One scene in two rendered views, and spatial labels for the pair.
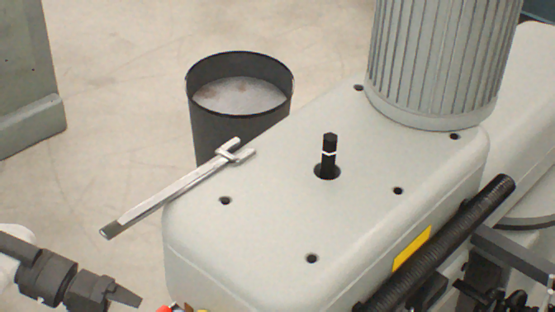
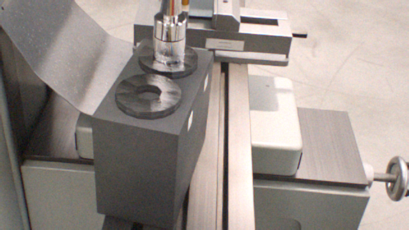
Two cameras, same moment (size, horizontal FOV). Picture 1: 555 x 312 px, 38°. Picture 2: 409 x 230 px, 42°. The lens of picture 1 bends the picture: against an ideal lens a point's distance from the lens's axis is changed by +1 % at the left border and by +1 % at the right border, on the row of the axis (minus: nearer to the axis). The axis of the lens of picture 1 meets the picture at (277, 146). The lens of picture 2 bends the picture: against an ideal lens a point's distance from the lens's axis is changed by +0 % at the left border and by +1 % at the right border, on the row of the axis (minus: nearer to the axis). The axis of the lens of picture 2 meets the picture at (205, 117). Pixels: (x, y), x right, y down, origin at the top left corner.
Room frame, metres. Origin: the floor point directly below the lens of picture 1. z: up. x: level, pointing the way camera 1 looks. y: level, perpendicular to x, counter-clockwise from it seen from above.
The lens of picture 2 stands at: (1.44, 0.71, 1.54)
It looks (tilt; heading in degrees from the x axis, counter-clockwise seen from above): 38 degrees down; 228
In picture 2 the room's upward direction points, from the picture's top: 6 degrees clockwise
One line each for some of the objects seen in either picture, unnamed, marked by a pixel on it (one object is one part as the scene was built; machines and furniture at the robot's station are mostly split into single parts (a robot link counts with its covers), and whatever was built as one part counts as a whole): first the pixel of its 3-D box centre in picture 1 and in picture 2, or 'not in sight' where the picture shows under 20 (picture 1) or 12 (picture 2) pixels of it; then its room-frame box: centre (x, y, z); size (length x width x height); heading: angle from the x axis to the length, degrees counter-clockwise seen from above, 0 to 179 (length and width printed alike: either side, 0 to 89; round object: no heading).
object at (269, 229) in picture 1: (329, 206); not in sight; (0.81, -0.08, 1.81); 0.47 x 0.26 x 0.16; 140
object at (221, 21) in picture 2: not in sight; (226, 9); (0.71, -0.09, 1.01); 0.12 x 0.06 x 0.04; 51
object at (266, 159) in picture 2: not in sight; (192, 110); (0.80, -0.07, 0.78); 0.50 x 0.35 x 0.12; 140
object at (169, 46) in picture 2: not in sight; (169, 39); (1.04, 0.15, 1.14); 0.05 x 0.05 x 0.06
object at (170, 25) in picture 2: not in sight; (170, 20); (1.04, 0.15, 1.18); 0.05 x 0.05 x 0.01
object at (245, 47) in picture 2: not in sight; (213, 22); (0.73, -0.11, 0.97); 0.35 x 0.15 x 0.11; 141
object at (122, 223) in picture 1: (179, 186); not in sight; (0.75, 0.12, 1.89); 0.24 x 0.04 x 0.01; 138
